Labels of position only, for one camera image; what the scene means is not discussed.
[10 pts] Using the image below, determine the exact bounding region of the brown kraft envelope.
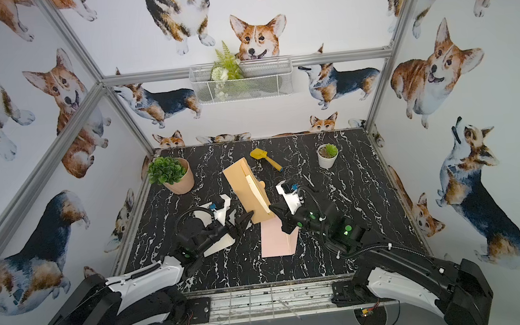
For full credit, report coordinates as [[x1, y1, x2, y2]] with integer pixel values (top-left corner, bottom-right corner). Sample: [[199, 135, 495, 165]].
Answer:
[[223, 158, 275, 224]]

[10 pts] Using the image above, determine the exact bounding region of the cream letter paper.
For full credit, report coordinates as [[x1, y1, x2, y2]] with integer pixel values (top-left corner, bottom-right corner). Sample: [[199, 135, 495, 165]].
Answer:
[[245, 175, 270, 214]]

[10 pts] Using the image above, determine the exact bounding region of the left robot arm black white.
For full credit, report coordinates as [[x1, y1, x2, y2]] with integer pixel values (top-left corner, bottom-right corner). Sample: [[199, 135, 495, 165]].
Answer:
[[48, 208, 253, 325]]

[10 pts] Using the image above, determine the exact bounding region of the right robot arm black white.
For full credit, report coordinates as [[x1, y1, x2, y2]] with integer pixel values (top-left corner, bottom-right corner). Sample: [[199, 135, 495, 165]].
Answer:
[[270, 201, 494, 325]]

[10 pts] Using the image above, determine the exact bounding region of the white cream envelope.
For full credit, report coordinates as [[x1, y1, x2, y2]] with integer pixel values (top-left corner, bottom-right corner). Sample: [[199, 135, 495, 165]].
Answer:
[[193, 193, 239, 259]]

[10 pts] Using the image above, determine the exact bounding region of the pink envelope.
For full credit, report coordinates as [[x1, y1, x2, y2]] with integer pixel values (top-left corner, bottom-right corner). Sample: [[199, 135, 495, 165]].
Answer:
[[260, 218, 299, 258]]

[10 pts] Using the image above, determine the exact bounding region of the green plant in terracotta pot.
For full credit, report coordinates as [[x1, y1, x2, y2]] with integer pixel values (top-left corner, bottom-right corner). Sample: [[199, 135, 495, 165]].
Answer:
[[147, 156, 195, 195]]

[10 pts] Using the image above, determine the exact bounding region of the yellow toy shovel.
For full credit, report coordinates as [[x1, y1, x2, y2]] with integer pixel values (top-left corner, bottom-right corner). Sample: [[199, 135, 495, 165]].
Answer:
[[250, 148, 283, 172]]

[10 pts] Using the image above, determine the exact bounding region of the small plant in white pot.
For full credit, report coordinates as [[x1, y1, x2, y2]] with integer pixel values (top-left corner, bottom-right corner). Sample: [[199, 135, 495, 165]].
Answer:
[[317, 144, 339, 169]]

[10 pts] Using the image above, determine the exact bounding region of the fern and white flower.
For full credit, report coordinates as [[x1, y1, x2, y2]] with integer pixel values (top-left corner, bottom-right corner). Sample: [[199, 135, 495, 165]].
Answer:
[[210, 41, 246, 101]]

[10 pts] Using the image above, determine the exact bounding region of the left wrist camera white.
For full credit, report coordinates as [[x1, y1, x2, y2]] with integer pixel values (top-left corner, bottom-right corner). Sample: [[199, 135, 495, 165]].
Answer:
[[208, 194, 231, 225]]

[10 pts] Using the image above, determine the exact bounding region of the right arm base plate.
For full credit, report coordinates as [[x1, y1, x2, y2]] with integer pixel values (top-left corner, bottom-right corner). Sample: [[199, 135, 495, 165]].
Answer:
[[331, 280, 391, 308]]

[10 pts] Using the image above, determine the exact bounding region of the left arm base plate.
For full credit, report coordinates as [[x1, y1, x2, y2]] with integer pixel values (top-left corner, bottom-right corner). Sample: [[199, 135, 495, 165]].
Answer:
[[149, 297, 212, 325]]

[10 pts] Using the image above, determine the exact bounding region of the white wire wall basket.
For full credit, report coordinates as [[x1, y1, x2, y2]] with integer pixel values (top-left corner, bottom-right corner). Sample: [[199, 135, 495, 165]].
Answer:
[[189, 57, 293, 105]]

